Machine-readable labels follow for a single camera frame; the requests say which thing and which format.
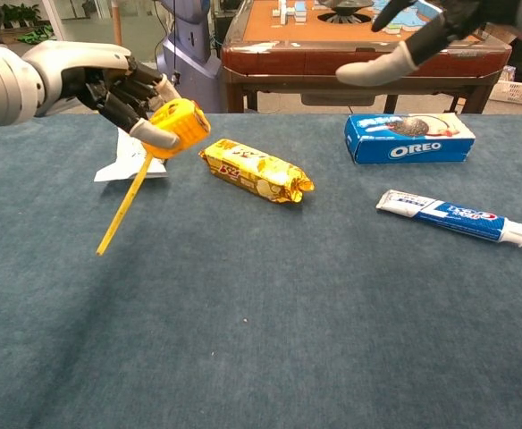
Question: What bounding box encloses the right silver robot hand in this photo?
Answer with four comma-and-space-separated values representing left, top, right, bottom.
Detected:
335, 0, 522, 87

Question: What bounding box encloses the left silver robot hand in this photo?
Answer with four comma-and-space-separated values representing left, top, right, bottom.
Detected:
21, 39, 184, 151

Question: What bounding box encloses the yellow tape measure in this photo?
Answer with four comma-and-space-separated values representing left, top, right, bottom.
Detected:
95, 98, 212, 257

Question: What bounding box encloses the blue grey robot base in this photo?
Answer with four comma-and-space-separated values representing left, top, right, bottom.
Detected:
156, 0, 224, 114

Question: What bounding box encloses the green potted plant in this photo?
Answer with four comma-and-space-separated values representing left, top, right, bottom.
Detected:
1, 3, 55, 46

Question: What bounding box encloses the blue Oreo box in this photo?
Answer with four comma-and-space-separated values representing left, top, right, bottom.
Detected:
343, 112, 476, 165

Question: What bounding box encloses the brown mahjong table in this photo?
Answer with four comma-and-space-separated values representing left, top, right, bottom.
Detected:
220, 0, 513, 115

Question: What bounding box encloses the white blue mahjong tile stack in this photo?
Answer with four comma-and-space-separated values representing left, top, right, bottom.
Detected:
273, 0, 309, 24

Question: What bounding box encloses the white snack bag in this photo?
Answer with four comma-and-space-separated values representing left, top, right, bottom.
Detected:
93, 127, 169, 183

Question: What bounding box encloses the white plastic basket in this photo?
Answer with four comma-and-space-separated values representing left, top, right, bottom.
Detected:
488, 79, 522, 108

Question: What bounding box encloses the gold biscuit pack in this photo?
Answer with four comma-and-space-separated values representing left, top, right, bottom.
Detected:
198, 138, 316, 206

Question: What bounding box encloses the blue white toothpaste tube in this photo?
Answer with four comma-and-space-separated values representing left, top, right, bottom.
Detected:
375, 189, 522, 248

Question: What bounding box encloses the blue felt table mat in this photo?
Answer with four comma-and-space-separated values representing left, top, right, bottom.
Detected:
0, 111, 522, 429

